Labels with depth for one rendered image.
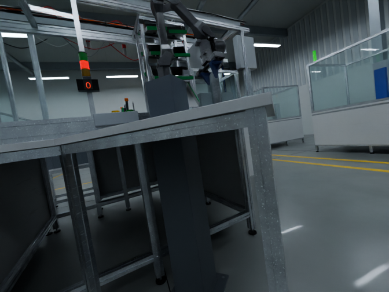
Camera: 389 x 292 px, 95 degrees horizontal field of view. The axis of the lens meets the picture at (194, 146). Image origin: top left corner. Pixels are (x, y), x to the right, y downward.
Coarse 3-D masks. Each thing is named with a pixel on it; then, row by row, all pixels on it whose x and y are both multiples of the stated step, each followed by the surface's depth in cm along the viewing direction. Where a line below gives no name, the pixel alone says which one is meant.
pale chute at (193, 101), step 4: (188, 84) 140; (188, 88) 142; (188, 92) 140; (192, 92) 135; (188, 96) 135; (192, 96) 136; (196, 96) 129; (188, 100) 131; (192, 100) 132; (196, 100) 129; (192, 104) 128; (196, 104) 129
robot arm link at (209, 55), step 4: (204, 52) 86; (208, 52) 87; (212, 52) 88; (216, 52) 80; (220, 52) 81; (200, 56) 90; (204, 56) 87; (208, 56) 86; (212, 56) 81; (216, 56) 80; (220, 56) 81; (224, 56) 82; (204, 60) 87; (208, 60) 86; (204, 64) 90; (200, 68) 93; (208, 68) 90; (196, 72) 95; (208, 72) 95; (196, 76) 95; (200, 76) 96
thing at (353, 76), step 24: (360, 48) 313; (384, 48) 285; (312, 72) 397; (336, 72) 353; (360, 72) 318; (384, 72) 289; (312, 96) 406; (336, 96) 360; (360, 96) 324; (384, 96) 294
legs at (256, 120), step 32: (160, 128) 56; (192, 128) 52; (224, 128) 47; (256, 128) 44; (64, 160) 78; (160, 160) 82; (192, 160) 83; (256, 160) 44; (160, 192) 84; (192, 192) 80; (256, 192) 45; (192, 224) 78; (192, 256) 80; (96, 288) 84; (192, 288) 82; (224, 288) 89
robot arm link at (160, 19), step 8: (152, 0) 79; (160, 0) 80; (152, 8) 83; (160, 8) 81; (160, 16) 82; (160, 24) 82; (160, 32) 82; (160, 40) 82; (160, 48) 83; (168, 48) 82; (160, 56) 83
